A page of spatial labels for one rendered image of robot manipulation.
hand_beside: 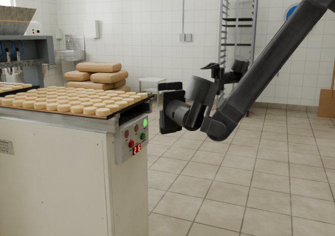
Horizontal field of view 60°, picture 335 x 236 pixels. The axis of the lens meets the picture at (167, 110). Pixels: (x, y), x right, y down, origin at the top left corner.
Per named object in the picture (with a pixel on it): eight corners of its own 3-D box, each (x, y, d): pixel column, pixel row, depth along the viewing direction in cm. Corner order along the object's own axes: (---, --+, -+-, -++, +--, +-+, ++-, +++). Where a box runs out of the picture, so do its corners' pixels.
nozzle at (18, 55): (16, 73, 156) (11, 39, 151) (20, 72, 159) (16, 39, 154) (24, 74, 154) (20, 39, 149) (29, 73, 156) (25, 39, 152)
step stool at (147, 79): (171, 102, 529) (171, 77, 517) (159, 107, 491) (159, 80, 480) (151, 99, 549) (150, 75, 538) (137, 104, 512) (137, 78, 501)
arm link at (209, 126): (222, 139, 64) (222, 135, 73) (241, 90, 63) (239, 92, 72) (172, 120, 66) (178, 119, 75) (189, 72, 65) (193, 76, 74)
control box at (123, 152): (114, 163, 112) (112, 129, 109) (142, 142, 134) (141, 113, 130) (122, 165, 111) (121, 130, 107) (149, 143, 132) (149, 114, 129)
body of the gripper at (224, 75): (212, 66, 133) (226, 65, 136) (212, 88, 136) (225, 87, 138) (220, 67, 127) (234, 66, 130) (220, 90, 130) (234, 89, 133)
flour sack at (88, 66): (75, 71, 506) (74, 63, 503) (87, 69, 546) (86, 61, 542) (113, 73, 489) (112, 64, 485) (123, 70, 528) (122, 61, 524)
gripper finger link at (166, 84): (149, 104, 85) (162, 111, 77) (148, 79, 83) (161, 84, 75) (170, 101, 87) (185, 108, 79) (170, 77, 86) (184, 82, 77)
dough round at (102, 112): (111, 113, 106) (111, 108, 106) (107, 117, 101) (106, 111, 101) (98, 112, 107) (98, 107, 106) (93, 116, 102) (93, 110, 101)
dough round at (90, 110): (91, 111, 109) (91, 105, 109) (100, 113, 106) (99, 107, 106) (80, 113, 106) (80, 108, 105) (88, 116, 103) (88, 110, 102)
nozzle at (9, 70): (6, 74, 150) (1, 39, 146) (11, 74, 153) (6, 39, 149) (14, 75, 148) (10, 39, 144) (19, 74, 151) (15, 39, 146)
